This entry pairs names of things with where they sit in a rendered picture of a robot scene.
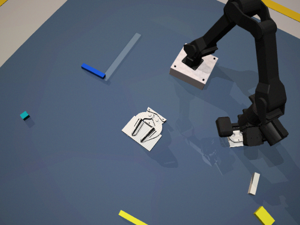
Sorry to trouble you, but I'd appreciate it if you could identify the blue rectangular block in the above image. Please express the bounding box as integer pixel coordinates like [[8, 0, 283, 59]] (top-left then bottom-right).
[[81, 63, 106, 79]]

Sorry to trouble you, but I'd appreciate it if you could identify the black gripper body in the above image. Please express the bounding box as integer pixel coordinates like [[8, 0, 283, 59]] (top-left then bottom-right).
[[216, 109, 262, 137]]

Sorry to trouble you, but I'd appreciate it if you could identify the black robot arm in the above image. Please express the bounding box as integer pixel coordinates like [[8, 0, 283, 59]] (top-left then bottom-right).
[[181, 0, 289, 146]]

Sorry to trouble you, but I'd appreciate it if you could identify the small teal block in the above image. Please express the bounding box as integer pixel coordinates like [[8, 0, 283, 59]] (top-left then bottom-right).
[[20, 111, 30, 120]]

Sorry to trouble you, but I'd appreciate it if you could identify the white rectangular bar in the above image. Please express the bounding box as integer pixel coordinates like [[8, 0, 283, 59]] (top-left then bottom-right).
[[248, 172, 260, 196]]

